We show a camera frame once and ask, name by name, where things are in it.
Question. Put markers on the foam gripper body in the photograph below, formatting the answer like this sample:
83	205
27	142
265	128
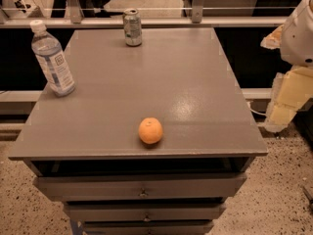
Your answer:
299	39

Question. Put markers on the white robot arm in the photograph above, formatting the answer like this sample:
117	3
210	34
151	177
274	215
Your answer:
294	38

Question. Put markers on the top grey drawer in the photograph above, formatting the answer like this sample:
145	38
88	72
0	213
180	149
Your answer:
140	187

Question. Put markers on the grey drawer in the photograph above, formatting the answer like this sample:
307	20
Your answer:
177	227
145	212
140	187

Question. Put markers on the orange fruit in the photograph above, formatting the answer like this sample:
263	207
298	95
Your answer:
150	130

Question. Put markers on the middle grey drawer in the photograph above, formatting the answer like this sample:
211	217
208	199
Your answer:
145	212

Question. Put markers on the bottom grey drawer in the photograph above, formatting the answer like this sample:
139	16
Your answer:
177	227

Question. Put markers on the green soda can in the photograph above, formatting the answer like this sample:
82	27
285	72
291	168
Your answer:
132	27

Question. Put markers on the grey drawer cabinet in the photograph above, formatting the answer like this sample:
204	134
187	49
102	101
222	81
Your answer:
179	76

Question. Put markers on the metal glass railing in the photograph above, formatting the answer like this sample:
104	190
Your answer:
154	13

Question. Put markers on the clear plastic water bottle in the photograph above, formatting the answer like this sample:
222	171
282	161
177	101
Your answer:
51	58

